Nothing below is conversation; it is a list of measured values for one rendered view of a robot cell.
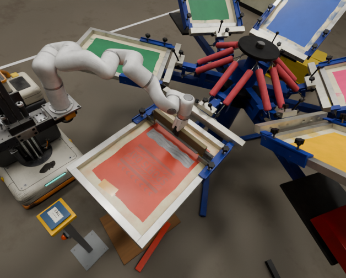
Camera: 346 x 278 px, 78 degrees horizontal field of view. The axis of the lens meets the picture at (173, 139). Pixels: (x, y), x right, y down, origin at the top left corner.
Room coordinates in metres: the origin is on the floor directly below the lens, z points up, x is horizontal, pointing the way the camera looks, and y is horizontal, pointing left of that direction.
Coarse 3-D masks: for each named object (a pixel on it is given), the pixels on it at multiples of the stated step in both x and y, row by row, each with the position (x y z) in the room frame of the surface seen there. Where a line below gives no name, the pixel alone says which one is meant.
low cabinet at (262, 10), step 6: (240, 0) 6.13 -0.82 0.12; (246, 0) 6.04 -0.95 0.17; (252, 0) 5.96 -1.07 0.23; (258, 0) 5.89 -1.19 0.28; (264, 0) 5.81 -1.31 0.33; (270, 0) 5.75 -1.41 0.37; (246, 6) 6.02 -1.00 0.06; (252, 6) 5.93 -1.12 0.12; (258, 6) 5.85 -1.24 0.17; (264, 6) 5.78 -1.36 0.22; (258, 12) 5.83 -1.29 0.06
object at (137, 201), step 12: (180, 144) 0.82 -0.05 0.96; (168, 156) 0.71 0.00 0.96; (192, 156) 0.75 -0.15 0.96; (180, 168) 0.64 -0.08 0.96; (192, 168) 0.66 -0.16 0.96; (132, 180) 0.49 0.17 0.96; (180, 180) 0.56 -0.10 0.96; (120, 192) 0.41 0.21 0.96; (132, 192) 0.43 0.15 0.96; (144, 192) 0.45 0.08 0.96; (168, 192) 0.48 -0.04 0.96; (132, 204) 0.37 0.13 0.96; (144, 204) 0.38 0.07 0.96; (156, 204) 0.40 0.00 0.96; (144, 216) 0.32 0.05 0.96
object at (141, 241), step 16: (128, 128) 0.82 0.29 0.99; (192, 128) 0.96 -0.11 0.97; (112, 144) 0.69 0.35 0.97; (80, 160) 0.52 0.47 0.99; (80, 176) 0.44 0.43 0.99; (96, 192) 0.37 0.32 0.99; (192, 192) 0.51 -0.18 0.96; (112, 208) 0.31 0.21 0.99; (176, 208) 0.39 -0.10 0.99; (128, 224) 0.26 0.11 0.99; (160, 224) 0.29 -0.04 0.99; (144, 240) 0.20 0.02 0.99
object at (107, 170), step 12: (144, 132) 0.84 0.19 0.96; (168, 132) 0.89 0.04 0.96; (132, 144) 0.73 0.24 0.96; (144, 144) 0.75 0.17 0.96; (156, 144) 0.77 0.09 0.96; (120, 156) 0.63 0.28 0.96; (156, 156) 0.69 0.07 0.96; (96, 168) 0.52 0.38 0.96; (108, 168) 0.53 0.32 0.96; (108, 180) 0.46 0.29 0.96; (120, 180) 0.48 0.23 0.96
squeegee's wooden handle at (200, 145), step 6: (156, 108) 0.94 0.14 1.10; (156, 114) 0.91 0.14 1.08; (162, 114) 0.90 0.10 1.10; (162, 120) 0.88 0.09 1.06; (168, 120) 0.87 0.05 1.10; (168, 126) 0.86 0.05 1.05; (180, 132) 0.81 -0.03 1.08; (186, 132) 0.81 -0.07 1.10; (186, 138) 0.79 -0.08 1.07; (192, 138) 0.77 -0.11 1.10; (192, 144) 0.76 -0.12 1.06; (198, 144) 0.75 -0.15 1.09; (198, 150) 0.74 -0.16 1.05; (204, 150) 0.72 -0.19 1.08
